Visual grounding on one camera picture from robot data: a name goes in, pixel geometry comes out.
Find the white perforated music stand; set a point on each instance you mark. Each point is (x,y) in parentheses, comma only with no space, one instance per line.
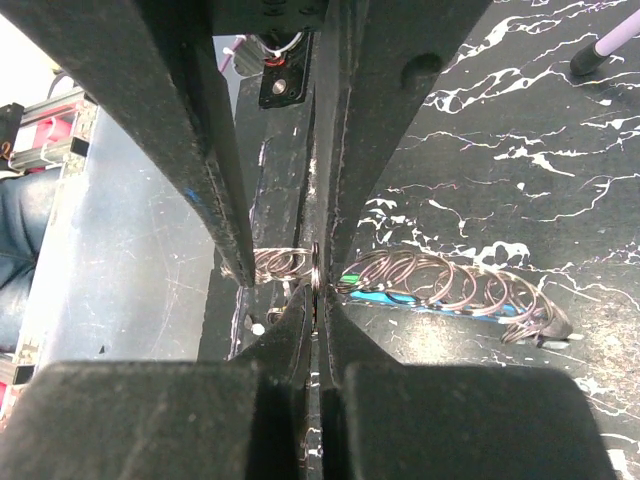
(588,59)

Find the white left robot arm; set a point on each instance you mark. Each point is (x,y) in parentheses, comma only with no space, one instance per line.
(280,65)

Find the aluminium frame with pink part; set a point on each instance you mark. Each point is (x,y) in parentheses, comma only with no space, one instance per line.
(50,134)

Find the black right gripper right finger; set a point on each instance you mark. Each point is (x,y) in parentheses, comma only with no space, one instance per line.
(360,400)

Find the green capped key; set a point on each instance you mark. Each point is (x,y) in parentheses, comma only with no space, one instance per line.
(349,279)

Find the blue key cap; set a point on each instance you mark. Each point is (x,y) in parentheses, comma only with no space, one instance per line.
(403,301)

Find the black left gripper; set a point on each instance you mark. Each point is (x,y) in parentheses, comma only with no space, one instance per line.
(151,66)

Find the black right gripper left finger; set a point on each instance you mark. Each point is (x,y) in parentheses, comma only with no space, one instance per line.
(282,356)

